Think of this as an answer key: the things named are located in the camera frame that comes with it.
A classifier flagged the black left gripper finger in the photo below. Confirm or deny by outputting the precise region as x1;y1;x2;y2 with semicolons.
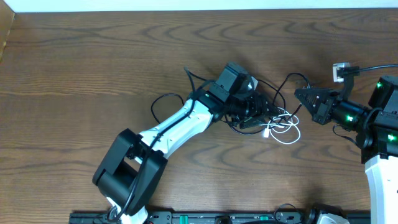
239;116;266;129
264;101;280;116

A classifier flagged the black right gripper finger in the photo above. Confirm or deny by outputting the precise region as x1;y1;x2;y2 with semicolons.
294;88;333;100
300;96;320;115

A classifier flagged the white USB cable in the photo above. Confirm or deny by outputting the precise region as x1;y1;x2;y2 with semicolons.
262;106;302;146

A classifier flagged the black USB cable blue plug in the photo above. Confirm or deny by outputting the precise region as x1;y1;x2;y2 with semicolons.
150;80;287;123

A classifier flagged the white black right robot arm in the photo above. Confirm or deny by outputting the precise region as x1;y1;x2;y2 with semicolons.
294;75;397;223

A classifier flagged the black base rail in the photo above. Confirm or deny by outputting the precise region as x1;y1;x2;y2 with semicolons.
68;203;373;224

